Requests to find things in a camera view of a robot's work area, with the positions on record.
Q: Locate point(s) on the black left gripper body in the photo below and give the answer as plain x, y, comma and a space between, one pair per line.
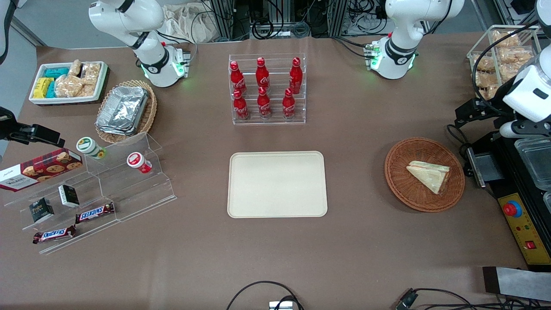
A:
485, 110

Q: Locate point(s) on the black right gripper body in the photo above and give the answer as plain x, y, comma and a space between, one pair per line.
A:
9, 127

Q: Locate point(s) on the triangular sandwich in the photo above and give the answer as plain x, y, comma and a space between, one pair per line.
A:
430, 175

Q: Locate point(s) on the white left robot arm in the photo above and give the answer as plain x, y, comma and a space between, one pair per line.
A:
400, 26

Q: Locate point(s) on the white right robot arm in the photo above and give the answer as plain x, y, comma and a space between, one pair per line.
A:
142, 21

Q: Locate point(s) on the white rectangular snack tray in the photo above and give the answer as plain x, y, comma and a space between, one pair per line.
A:
38, 101

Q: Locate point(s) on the round brown wicker basket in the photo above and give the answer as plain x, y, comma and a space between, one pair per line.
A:
409, 189

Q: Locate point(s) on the oval light wicker basket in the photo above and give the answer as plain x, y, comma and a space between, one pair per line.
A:
148, 116

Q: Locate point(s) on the beige rectangular tray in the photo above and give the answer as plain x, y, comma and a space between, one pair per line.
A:
277, 185

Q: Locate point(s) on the clear bag of pastries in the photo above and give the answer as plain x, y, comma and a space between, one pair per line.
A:
488, 92
485, 63
516, 60
488, 79
506, 38

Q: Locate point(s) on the red tartan cookie box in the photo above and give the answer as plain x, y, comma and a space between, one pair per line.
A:
41, 169

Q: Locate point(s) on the green lid yogurt cup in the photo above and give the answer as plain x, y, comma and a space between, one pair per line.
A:
89, 147

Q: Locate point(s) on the teal snack packet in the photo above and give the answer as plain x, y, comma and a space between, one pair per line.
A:
57, 72
51, 89

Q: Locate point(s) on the yellow snack packet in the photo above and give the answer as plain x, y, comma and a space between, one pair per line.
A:
42, 87

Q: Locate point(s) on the clear bag of crackers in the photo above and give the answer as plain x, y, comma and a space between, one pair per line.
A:
68, 86
75, 68
91, 73
89, 89

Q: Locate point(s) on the small dark green box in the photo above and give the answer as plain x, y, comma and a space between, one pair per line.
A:
41, 210
69, 196

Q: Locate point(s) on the aluminium foil container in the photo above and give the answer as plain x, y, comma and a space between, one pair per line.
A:
114, 131
122, 107

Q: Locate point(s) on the clear plastic container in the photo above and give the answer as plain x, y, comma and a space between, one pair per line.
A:
536, 163
548, 201

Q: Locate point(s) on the brown Snickers bar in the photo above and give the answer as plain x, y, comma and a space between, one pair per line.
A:
94, 212
54, 234

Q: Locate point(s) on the red lid yogurt cup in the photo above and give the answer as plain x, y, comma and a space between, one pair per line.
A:
138, 162

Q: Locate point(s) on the clear acrylic stepped stand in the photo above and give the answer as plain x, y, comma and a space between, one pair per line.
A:
129, 189

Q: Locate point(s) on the red emergency stop button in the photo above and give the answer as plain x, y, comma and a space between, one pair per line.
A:
512, 209

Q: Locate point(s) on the black machine with yellow panel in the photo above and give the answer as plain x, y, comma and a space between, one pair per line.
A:
523, 234

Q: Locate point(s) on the grey flat sheet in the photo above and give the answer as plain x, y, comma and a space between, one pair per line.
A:
516, 282

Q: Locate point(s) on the red cola bottle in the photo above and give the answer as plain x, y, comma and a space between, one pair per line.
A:
264, 105
295, 77
237, 79
262, 75
241, 107
289, 106

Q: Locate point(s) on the beige cloth bag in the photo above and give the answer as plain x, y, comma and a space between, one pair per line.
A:
189, 23

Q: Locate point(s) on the clear acrylic bottle rack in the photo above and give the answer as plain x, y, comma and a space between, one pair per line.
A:
275, 64

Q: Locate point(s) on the silver connector block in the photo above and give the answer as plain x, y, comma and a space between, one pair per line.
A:
280, 305

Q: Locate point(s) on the aluminium profile frame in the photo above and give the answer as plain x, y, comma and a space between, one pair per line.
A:
280, 17

